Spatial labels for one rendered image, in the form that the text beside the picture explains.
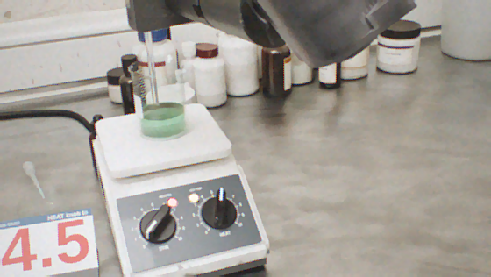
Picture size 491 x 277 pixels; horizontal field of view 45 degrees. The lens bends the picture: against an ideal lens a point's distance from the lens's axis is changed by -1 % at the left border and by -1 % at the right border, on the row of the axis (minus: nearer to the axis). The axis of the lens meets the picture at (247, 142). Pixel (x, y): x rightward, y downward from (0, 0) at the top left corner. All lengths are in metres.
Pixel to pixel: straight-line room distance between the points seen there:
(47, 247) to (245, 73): 0.43
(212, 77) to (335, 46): 0.55
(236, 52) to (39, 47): 0.30
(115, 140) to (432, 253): 0.32
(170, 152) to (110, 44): 0.43
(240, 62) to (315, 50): 0.57
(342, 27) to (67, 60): 0.70
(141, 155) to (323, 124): 0.32
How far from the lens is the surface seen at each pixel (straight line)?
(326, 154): 0.74
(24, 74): 0.97
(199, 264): 0.53
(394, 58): 0.99
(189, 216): 0.54
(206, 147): 0.57
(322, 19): 0.31
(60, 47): 0.96
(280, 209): 0.63
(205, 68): 0.85
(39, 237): 0.59
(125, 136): 0.61
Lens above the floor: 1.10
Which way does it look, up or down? 27 degrees down
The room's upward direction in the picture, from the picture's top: 2 degrees counter-clockwise
